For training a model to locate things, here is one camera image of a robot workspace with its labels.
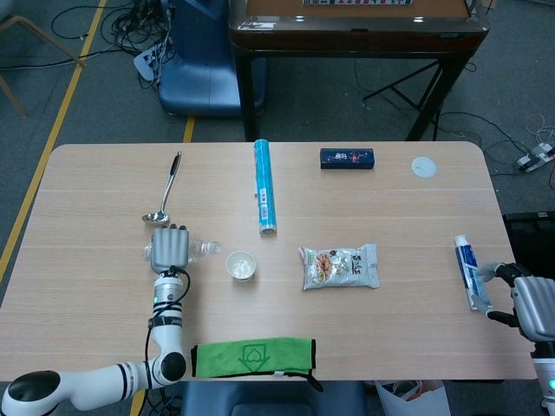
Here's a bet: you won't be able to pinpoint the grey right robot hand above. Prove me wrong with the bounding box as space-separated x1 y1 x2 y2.
476 261 555 343

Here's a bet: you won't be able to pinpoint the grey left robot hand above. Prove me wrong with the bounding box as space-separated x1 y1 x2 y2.
149 223 192 276

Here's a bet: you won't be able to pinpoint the clear plastic water bottle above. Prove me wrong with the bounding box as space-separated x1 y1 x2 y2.
142 239 223 265

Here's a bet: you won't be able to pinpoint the flower print paper cup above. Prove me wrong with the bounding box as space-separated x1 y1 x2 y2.
225 250 257 283

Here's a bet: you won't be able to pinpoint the black equipment case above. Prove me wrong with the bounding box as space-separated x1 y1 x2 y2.
502 211 555 270

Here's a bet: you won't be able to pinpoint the blue white toothpaste tube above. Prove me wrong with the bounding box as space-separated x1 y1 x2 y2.
454 233 495 312

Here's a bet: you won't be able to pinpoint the blue plastic wrap roll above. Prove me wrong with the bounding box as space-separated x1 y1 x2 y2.
252 138 278 236

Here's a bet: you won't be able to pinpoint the green microfiber cloth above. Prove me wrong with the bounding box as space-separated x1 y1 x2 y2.
190 337 324 391

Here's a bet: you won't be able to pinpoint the white power strip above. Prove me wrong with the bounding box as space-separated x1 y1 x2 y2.
514 145 555 173

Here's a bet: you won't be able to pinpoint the white paper bag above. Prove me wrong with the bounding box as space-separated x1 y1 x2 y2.
375 380 452 416

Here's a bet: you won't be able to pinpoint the silver peanut snack bag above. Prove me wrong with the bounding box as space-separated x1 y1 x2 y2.
298 243 382 291

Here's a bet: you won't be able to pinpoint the round white grommet cover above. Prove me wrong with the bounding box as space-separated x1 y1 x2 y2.
410 155 438 179

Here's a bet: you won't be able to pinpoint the blue machine base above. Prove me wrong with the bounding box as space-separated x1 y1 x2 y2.
156 0 266 119

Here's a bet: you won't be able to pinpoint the white plug adapter cluster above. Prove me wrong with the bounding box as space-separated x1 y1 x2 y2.
133 42 169 84

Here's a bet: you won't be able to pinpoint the dark blue rectangular box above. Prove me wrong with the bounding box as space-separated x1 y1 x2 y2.
319 147 376 171

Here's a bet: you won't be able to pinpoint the white chair wooden legs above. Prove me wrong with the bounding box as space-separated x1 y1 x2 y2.
0 15 87 118

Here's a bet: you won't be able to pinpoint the dark wooden mahjong table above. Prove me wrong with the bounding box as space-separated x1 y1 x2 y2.
228 0 489 142

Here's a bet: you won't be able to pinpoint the face-up mahjong tile row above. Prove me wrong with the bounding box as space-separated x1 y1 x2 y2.
302 0 413 7

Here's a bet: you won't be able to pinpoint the metal ladle black handle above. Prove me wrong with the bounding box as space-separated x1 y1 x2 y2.
140 150 182 225

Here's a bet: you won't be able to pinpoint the black floor cable bundle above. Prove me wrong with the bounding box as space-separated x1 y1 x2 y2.
0 0 174 90

